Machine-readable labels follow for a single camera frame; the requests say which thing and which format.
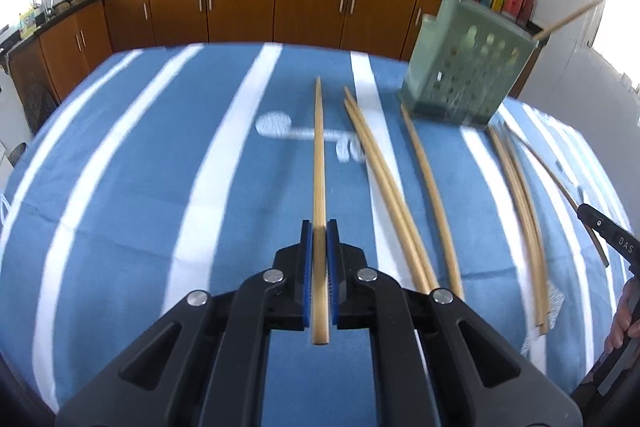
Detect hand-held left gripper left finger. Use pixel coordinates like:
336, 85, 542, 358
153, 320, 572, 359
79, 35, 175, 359
55, 219, 314, 427

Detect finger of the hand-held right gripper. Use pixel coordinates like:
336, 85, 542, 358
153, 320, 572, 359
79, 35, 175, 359
576, 203, 640, 269

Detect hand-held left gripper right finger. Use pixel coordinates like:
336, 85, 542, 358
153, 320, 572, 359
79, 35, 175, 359
325, 219, 584, 427

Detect dark curved wooden chopstick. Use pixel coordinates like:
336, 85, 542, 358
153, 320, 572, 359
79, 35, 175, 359
507, 129, 611, 269

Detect green perforated chopstick holder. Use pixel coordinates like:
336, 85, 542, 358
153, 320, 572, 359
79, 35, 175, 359
397, 0, 541, 128

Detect person's right hand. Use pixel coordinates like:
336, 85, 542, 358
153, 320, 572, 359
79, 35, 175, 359
604, 279, 638, 354

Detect blue white striped tablecloth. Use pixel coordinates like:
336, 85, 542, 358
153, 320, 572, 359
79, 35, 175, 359
0, 42, 632, 427

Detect bright window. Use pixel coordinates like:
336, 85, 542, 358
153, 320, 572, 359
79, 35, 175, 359
594, 0, 640, 72

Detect brown wooden base cabinets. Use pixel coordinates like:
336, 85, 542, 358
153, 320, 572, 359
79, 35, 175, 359
7, 0, 543, 132

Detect yellow green sponge pack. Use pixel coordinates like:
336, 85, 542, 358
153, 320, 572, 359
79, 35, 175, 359
17, 7, 39, 38

